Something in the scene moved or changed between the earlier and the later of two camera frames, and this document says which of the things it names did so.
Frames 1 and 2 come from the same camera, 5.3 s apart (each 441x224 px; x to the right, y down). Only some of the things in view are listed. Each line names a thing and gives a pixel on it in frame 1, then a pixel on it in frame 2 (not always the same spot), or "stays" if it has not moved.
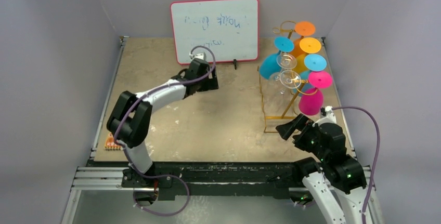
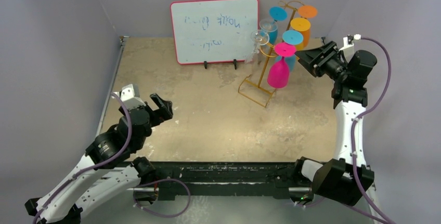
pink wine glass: x=311 y=100 → x=278 y=74
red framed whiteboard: x=230 y=26 stays
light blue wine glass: x=313 y=62 → x=291 y=37
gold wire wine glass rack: x=298 y=88 → x=261 y=94
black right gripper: x=301 y=128 → x=321 y=59
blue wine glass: x=269 y=64 → x=277 y=14
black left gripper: x=211 y=84 → x=165 y=106
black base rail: x=186 y=180 stays
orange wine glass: x=303 y=28 → x=307 y=11
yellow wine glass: x=308 y=45 → x=301 y=24
